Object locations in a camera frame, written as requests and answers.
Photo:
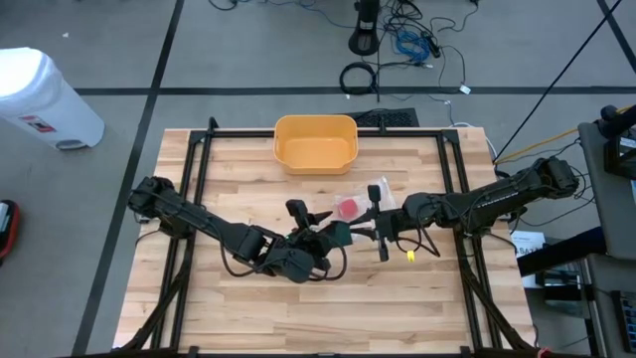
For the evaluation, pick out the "black desk device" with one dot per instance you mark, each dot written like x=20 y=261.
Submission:
x=621 y=149

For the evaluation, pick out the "black floor stand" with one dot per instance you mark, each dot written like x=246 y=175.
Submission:
x=364 y=42

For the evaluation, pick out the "red elastic bandage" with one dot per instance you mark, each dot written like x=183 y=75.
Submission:
x=348 y=209

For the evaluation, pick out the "clear plastic bag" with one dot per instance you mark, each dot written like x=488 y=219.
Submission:
x=385 y=191

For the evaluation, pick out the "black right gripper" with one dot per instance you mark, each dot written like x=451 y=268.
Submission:
x=390 y=224

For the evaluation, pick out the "red and black object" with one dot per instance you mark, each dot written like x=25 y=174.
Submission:
x=12 y=229

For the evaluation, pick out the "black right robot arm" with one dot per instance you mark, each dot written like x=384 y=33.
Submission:
x=497 y=199

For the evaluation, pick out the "green elastic bandage roll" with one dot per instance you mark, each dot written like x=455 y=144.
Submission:
x=339 y=233

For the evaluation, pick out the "white paper sheet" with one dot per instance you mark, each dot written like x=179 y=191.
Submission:
x=526 y=243

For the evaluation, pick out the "black aluminium table frame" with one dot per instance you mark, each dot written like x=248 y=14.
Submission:
x=233 y=133

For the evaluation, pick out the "black diagonal strut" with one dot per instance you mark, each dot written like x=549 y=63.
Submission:
x=559 y=78

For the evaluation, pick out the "yellow plastic basin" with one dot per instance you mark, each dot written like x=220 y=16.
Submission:
x=315 y=154

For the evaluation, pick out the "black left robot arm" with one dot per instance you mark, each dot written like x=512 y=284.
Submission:
x=199 y=219

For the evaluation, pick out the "grey desk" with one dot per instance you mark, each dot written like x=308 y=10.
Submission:
x=603 y=199

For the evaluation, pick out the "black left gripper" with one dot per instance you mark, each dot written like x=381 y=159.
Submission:
x=298 y=214

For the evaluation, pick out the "white trash bin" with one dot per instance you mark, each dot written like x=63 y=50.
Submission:
x=45 y=99

